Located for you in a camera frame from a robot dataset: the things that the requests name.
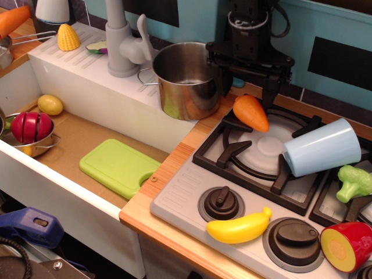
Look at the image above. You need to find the teal sponge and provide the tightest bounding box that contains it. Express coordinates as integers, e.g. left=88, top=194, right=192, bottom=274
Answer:
left=232, top=77, right=245, bottom=88

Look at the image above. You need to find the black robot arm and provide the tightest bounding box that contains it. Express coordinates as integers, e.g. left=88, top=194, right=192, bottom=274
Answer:
left=206, top=1, right=295, bottom=110

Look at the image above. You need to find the yellow toy corn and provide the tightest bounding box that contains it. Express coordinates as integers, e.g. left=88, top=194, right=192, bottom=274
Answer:
left=57, top=24, right=80, bottom=51

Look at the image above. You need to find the black stove grate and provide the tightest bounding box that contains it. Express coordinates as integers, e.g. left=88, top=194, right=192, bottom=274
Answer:
left=309, top=171, right=371, bottom=227
left=192, top=106, right=324, bottom=216

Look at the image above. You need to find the steel saucepan with handle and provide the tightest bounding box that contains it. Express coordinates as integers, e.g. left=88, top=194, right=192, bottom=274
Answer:
left=1, top=31, right=57, bottom=70

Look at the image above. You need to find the small steel bowl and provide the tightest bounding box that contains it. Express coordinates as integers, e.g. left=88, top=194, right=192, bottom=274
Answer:
left=1, top=113, right=61, bottom=158

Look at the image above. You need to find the light blue plastic cup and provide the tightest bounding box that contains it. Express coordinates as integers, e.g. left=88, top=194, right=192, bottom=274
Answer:
left=283, top=119, right=362, bottom=177

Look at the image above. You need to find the purple toy eggplant slice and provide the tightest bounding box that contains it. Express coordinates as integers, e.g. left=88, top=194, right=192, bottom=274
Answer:
left=85, top=41, right=108, bottom=54

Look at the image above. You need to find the black braided cable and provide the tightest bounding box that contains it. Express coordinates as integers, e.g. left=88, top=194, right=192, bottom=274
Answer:
left=0, top=237, right=33, bottom=279

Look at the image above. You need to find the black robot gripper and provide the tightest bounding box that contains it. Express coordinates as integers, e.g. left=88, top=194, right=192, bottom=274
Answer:
left=206, top=11, right=294, bottom=110

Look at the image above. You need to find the red toy apple half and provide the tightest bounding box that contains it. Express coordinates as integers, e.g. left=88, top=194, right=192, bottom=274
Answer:
left=320, top=221, right=371, bottom=273

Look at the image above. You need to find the stainless steel pot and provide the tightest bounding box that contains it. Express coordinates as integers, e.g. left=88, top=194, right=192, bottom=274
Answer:
left=140, top=42, right=221, bottom=120

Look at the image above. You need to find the left black stove knob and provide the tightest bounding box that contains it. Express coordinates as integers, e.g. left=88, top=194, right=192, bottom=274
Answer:
left=198, top=186, right=245, bottom=222

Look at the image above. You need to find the red sliced toy vegetable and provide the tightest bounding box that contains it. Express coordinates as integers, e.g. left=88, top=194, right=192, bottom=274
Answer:
left=10, top=112, right=53, bottom=144

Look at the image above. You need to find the black stove knob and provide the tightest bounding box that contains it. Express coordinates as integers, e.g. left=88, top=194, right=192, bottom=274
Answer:
left=198, top=186, right=245, bottom=222
left=262, top=218, right=324, bottom=273
left=349, top=264, right=371, bottom=279

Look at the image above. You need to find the yellow toy banana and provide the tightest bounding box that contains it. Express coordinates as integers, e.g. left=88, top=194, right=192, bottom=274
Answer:
left=206, top=207, right=273, bottom=244

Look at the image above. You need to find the green toy broccoli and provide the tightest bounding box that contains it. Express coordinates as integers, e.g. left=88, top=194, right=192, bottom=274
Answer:
left=336, top=165, right=371, bottom=203

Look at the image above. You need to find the green plastic cutting board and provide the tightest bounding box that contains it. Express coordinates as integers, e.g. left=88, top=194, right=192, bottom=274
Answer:
left=79, top=139, right=160, bottom=199

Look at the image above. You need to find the large orange toy carrot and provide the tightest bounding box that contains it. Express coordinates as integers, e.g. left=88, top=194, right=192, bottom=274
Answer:
left=0, top=6, right=31, bottom=39

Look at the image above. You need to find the white cup blue rim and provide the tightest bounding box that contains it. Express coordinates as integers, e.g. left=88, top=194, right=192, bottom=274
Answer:
left=35, top=0, right=70, bottom=25

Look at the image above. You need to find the grey toy faucet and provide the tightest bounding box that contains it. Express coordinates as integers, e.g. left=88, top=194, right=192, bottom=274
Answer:
left=105, top=0, right=155, bottom=78

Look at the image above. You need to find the right black stove knob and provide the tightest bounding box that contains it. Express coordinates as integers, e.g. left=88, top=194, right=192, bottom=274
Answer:
left=349, top=264, right=371, bottom=279

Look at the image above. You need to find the middle black stove knob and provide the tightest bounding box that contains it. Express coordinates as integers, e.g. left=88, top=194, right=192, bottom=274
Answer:
left=262, top=218, right=324, bottom=273

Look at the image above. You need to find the yellow toy potato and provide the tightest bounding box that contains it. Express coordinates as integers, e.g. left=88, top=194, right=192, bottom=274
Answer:
left=37, top=95, right=63, bottom=116

